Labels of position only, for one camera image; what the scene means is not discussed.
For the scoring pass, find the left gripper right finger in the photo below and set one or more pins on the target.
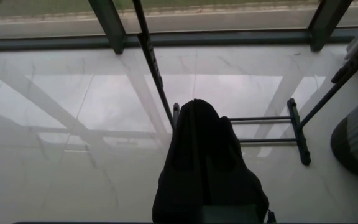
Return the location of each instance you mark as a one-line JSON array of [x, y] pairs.
[[228, 193]]

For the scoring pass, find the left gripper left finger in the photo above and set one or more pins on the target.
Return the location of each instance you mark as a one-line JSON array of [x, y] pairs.
[[179, 186]]

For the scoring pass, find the black clothes rack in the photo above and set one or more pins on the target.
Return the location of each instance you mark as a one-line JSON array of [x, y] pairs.
[[298, 130]]

